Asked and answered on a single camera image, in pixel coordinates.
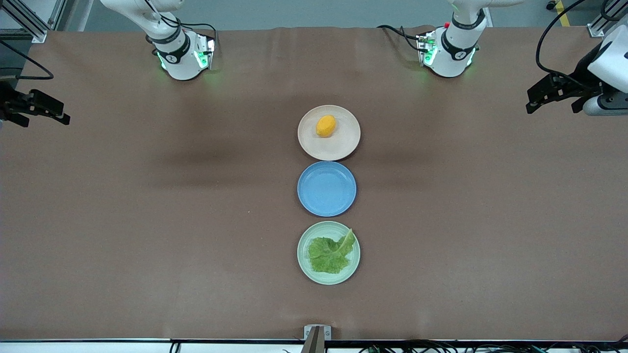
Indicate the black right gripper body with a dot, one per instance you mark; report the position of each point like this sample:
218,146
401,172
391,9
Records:
10,102

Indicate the yellow lemon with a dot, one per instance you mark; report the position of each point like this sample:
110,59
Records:
326,126

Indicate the green lettuce leaf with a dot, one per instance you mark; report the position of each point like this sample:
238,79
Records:
326,257

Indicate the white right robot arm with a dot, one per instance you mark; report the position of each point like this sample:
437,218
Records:
179,63

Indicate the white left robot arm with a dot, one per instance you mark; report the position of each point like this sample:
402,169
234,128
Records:
449,54

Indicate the black caster wheel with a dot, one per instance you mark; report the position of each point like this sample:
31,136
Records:
551,5

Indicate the brown table cover sheet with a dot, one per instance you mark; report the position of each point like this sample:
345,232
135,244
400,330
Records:
147,245

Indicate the beige round plate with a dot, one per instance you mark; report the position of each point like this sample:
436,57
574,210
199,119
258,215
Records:
343,147

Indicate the blue round plate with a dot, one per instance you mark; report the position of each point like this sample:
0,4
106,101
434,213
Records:
326,189

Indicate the light green round plate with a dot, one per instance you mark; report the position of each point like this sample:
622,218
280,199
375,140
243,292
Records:
328,278

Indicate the aluminium frame profile with foot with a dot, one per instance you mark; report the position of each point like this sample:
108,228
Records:
596,29

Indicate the thick aluminium frame profile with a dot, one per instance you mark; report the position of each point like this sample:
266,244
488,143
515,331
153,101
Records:
37,34

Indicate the thin aluminium frame profile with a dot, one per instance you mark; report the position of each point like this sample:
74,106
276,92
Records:
56,14

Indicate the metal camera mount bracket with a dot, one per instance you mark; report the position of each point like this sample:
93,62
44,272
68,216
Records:
316,338

